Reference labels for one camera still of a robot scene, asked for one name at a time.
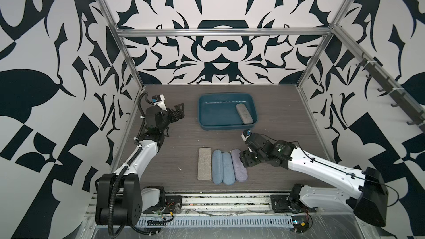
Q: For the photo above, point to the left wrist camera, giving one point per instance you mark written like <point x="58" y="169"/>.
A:
<point x="159" y="100"/>

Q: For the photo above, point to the aluminium cage frame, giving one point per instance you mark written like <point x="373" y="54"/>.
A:
<point x="297" y="59"/>

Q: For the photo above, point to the black wall hook rack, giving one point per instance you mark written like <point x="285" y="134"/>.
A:
<point x="389" y="86"/>

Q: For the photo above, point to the purple glasses case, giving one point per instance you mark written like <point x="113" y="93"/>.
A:
<point x="240" y="171"/>

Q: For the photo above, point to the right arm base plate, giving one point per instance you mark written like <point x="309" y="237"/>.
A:
<point x="284" y="203"/>

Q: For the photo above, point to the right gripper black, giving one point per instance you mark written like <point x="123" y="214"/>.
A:
<point x="243" y="155"/>

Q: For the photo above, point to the beige glasses case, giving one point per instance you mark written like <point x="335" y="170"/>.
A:
<point x="204" y="164"/>

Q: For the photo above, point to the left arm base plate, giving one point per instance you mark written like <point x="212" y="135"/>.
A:
<point x="171" y="203"/>

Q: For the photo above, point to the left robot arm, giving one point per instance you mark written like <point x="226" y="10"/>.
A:
<point x="125" y="179"/>

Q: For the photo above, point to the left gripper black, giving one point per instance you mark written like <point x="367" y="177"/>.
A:
<point x="179" y="114"/>

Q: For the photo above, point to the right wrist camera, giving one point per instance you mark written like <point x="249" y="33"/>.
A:
<point x="246" y="134"/>

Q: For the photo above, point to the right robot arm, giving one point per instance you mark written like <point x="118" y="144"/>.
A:
<point x="362" y="192"/>

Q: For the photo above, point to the grey glasses case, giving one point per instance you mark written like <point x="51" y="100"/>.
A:
<point x="244" y="114"/>

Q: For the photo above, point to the green circuit board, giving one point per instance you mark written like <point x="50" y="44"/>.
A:
<point x="300" y="226"/>

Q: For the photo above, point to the light blue glasses case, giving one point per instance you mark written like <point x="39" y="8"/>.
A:
<point x="217" y="167"/>

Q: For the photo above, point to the teal plastic storage box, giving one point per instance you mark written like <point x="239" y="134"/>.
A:
<point x="218" y="111"/>

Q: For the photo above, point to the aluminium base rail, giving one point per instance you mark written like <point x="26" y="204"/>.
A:
<point x="225" y="202"/>

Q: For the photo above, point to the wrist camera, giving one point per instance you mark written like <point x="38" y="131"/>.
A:
<point x="246" y="134"/>
<point x="159" y="100"/>

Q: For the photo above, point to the white slotted cable duct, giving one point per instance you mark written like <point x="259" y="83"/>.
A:
<point x="280" y="221"/>

